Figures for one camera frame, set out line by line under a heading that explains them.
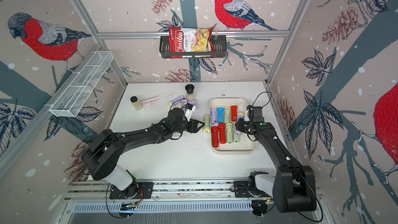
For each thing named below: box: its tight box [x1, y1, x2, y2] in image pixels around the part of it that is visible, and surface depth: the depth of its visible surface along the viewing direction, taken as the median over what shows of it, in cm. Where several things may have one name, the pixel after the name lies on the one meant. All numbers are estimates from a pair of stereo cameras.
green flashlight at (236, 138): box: [233, 133, 240, 144], surface depth 90 cm
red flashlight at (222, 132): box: [218, 122, 227, 145], surface depth 92 cm
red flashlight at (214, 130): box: [210, 126, 220, 148], surface depth 91 cm
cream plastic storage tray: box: [209, 98, 258, 155], surface depth 93 cm
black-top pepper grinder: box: [185, 84, 195, 101], surface depth 105 cm
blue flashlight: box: [217, 106, 225, 124], surface depth 102 cm
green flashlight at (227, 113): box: [223, 105, 231, 124], surface depth 100 cm
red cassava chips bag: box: [168, 26, 217, 60], surface depth 89 cm
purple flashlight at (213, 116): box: [210, 105, 219, 128], surface depth 99 cm
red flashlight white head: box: [230, 104, 238, 122], surface depth 102 cm
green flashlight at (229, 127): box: [225, 122, 234, 144], surface depth 91 cm
